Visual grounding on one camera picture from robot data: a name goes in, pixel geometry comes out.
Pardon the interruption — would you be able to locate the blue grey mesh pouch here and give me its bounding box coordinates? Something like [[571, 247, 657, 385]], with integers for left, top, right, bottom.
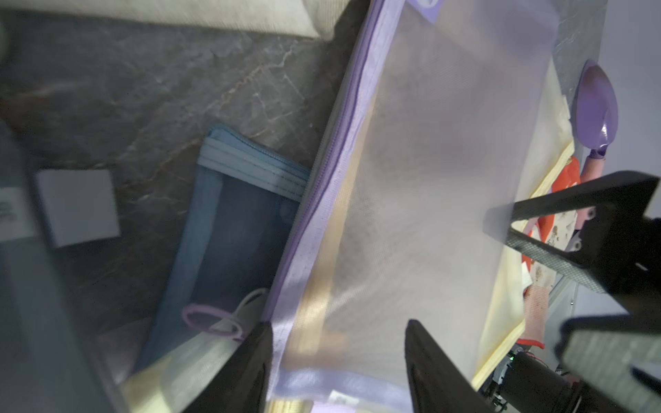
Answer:
[[136, 125, 310, 370]]

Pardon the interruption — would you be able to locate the red patterned garden glove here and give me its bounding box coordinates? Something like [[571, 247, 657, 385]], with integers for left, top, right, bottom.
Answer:
[[517, 157, 580, 349]]

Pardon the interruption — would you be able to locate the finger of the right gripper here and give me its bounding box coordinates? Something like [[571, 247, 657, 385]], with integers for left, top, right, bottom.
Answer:
[[555, 314, 660, 412], [483, 171, 660, 294]]

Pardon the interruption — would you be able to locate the cream canvas tote bag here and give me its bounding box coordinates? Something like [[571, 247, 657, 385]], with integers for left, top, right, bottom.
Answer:
[[1, 0, 349, 41]]

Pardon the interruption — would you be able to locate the yellow mesh pouch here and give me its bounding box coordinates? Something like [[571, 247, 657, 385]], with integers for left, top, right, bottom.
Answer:
[[470, 62, 575, 391]]

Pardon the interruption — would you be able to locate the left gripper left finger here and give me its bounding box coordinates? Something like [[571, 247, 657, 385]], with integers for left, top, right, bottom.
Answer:
[[184, 322, 273, 413]]

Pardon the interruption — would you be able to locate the purple mesh pouch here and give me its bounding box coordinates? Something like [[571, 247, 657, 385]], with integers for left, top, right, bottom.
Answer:
[[265, 1, 559, 412]]

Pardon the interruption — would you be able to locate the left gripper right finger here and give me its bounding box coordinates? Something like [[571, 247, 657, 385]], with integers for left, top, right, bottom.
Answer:
[[405, 319, 493, 413]]

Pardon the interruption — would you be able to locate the grey mesh pouch by bag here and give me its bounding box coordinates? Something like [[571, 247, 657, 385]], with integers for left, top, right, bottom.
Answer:
[[1, 124, 127, 412]]

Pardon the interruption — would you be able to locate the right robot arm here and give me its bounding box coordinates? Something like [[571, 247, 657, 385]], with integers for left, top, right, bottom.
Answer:
[[499, 171, 660, 412]]

